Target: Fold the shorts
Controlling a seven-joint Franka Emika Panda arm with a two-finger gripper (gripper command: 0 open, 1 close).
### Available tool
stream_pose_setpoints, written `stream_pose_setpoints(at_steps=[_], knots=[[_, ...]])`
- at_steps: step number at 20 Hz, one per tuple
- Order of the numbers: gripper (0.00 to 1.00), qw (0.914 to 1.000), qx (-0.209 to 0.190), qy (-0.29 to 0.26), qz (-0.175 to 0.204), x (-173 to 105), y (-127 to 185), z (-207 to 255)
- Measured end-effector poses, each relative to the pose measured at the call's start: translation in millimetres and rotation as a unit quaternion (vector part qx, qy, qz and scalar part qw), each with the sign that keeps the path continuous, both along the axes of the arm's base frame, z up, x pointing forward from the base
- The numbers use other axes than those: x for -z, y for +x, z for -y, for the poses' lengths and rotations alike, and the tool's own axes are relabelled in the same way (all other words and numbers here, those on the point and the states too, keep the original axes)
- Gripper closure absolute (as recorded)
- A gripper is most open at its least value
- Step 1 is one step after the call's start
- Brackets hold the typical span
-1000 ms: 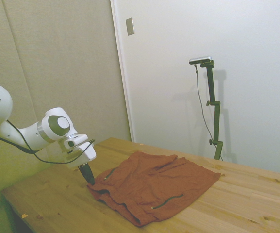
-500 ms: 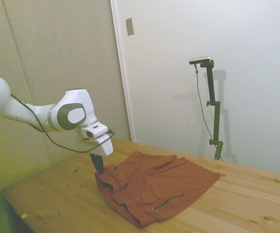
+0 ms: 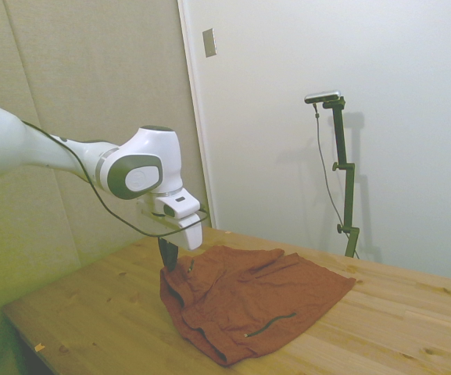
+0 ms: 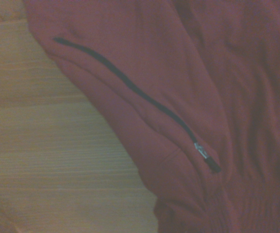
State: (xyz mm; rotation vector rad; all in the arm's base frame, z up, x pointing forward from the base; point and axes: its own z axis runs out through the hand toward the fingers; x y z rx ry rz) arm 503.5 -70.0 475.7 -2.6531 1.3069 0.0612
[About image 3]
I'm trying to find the grey exterior camera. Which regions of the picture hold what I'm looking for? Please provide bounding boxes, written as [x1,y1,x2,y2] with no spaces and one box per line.
[303,90,344,105]

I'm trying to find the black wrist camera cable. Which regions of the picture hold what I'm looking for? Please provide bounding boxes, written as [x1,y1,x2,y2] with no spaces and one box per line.
[21,120,211,238]

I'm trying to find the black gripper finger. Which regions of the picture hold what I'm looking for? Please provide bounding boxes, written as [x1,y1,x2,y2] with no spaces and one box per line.
[157,238,170,273]
[167,241,181,272]

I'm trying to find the rust red shorts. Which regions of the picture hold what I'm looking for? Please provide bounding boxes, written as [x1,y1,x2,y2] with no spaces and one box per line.
[159,245,357,368]

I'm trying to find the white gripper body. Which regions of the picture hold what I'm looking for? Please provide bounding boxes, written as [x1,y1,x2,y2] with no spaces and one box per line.
[137,197,204,252]

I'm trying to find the grey wall plate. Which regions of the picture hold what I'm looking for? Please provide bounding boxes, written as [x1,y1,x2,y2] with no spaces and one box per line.
[202,27,219,59]

